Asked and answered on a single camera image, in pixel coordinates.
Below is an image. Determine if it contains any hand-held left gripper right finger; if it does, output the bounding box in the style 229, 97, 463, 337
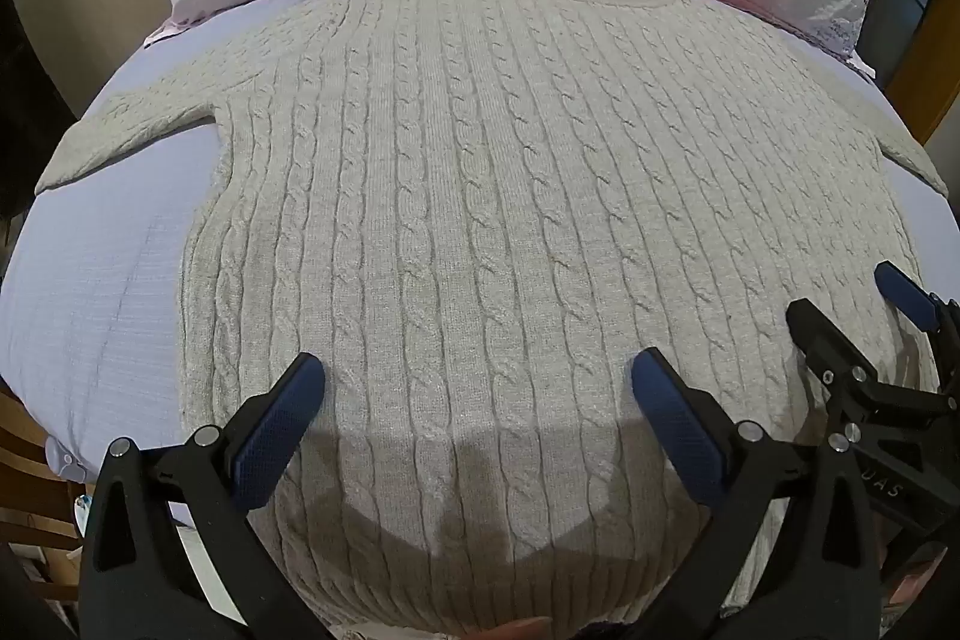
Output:
630, 347, 895, 640

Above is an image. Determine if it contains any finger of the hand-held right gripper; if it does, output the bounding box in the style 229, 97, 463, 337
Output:
786, 298, 877, 417
874, 260, 960, 350

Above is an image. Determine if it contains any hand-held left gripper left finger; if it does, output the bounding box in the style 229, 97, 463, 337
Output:
79, 351, 327, 640

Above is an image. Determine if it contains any beige cable knit sweater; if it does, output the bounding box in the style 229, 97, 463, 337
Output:
34, 0, 950, 640

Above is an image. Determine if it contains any lavender bed sheet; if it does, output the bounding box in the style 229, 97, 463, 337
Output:
0, 0, 960, 536

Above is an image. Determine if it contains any wooden chair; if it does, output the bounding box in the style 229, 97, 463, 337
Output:
0, 381, 85, 615

